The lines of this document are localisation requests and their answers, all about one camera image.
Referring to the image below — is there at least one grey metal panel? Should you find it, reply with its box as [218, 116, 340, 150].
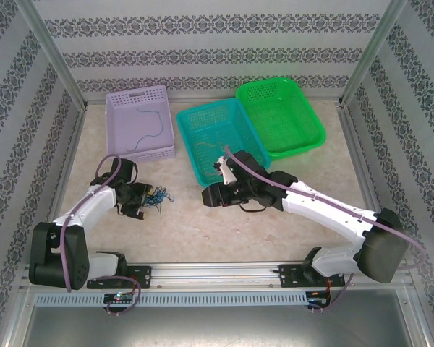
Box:
[7, 288, 433, 347]

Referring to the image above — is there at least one thin tan cable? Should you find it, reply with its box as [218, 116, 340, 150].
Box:
[192, 140, 228, 155]

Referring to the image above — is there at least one right circuit board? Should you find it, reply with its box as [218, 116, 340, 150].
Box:
[306, 293, 332, 309]

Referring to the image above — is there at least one thin blue cable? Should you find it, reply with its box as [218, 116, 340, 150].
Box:
[150, 184, 175, 210]
[146, 184, 175, 213]
[125, 106, 166, 152]

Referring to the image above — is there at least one white slotted cable duct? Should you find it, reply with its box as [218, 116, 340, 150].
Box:
[33, 291, 309, 307]

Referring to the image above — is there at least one aluminium frame post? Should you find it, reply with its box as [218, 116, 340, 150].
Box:
[338, 0, 409, 108]
[16, 0, 89, 109]

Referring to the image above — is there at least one aluminium mounting rail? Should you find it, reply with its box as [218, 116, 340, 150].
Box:
[20, 260, 412, 291]

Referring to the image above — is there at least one pile of strings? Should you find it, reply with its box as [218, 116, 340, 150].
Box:
[144, 189, 169, 215]

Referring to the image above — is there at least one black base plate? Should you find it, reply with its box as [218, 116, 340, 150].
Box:
[278, 263, 347, 289]
[85, 265, 153, 290]

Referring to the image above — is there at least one left circuit board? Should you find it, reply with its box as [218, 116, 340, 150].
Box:
[103, 292, 135, 304]

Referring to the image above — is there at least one green plastic basket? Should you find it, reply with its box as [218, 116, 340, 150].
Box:
[235, 77, 328, 162]

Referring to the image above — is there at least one purple plastic basket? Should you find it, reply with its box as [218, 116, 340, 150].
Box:
[104, 85, 177, 163]

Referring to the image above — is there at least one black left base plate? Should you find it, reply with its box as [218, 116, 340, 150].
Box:
[85, 265, 153, 290]

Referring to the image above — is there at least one aluminium side rail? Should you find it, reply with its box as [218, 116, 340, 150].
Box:
[338, 104, 397, 260]
[35, 106, 90, 264]

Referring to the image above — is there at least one circuit board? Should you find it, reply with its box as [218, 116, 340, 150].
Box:
[306, 293, 332, 309]
[103, 292, 135, 304]

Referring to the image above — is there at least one teal plastic basket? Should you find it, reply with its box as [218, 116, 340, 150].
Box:
[176, 97, 271, 189]

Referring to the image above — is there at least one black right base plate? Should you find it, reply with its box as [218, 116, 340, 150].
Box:
[278, 263, 347, 289]

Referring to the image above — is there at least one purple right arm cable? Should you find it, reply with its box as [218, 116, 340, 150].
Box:
[224, 144, 427, 312]

